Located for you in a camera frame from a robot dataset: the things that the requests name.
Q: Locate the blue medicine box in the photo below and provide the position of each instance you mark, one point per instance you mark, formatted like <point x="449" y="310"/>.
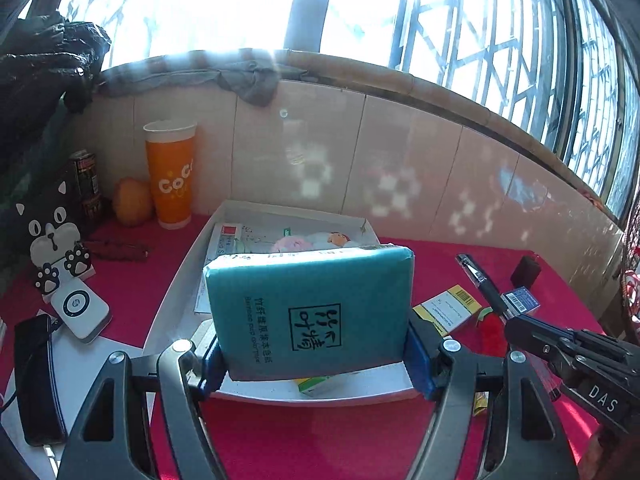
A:
<point x="520" y="302"/>

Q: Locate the red tablecloth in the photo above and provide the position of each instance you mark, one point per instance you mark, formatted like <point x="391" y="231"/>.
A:
<point x="300" y="440"/>

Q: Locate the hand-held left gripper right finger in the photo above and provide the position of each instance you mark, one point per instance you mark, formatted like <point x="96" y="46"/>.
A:
<point x="420" y="365"/>

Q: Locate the dark green cloth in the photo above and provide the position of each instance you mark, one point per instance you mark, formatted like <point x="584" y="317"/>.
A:
<point x="35" y="160"/>

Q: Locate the black plastic bag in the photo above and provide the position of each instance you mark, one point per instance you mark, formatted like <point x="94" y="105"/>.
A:
<point x="45" y="60"/>

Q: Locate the small yellow packet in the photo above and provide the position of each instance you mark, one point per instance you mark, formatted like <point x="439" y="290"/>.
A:
<point x="479" y="404"/>

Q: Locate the eyeglasses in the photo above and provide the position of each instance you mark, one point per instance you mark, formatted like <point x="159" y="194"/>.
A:
<point x="115" y="250"/>

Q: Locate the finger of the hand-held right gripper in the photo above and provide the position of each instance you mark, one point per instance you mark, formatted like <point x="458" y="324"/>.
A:
<point x="552" y="360"/>
<point x="555" y="334"/>

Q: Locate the yellow green snack packet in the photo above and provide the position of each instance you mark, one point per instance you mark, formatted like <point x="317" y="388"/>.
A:
<point x="315" y="385"/>

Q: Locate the black drink can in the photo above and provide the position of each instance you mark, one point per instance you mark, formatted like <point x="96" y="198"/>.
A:
<point x="87" y="175"/>

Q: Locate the white cardboard box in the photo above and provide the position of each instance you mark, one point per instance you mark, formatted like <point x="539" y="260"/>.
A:
<point x="175" y="310"/>

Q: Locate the grey cloth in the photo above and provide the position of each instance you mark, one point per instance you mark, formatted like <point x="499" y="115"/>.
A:
<point x="255" y="85"/>

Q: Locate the yellow white medicine box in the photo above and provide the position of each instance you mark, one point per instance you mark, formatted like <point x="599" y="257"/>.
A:
<point x="447" y="310"/>

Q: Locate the silver sealant box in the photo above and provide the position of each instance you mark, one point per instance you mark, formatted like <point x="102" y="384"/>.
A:
<point x="225" y="240"/>

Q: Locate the black pen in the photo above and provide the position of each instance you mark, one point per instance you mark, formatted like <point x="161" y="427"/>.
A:
<point x="480" y="280"/>

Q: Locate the apple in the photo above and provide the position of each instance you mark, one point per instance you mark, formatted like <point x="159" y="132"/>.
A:
<point x="131" y="202"/>

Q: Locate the white portable wifi router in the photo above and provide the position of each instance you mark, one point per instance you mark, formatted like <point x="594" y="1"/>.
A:
<point x="80" y="310"/>

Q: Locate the black power adapter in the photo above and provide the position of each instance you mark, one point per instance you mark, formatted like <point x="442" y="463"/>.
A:
<point x="37" y="385"/>

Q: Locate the teal tissue pack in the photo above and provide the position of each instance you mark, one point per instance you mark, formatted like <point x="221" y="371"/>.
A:
<point x="310" y="305"/>

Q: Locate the black cat phone stand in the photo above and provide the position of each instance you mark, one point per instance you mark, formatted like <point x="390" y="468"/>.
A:
<point x="50" y="230"/>

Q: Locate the window frame with grille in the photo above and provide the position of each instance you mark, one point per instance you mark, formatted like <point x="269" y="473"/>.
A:
<point x="402" y="10"/>

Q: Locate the white plush toy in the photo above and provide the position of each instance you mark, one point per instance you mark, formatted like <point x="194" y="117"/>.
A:
<point x="310" y="240"/>

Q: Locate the small black box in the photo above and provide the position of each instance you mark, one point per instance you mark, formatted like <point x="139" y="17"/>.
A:
<point x="526" y="271"/>

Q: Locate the orange paper cup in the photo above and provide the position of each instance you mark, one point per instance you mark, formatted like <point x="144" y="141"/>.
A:
<point x="170" y="185"/>

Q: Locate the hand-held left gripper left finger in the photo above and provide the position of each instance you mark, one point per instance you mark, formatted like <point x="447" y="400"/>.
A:
<point x="212" y="377"/>

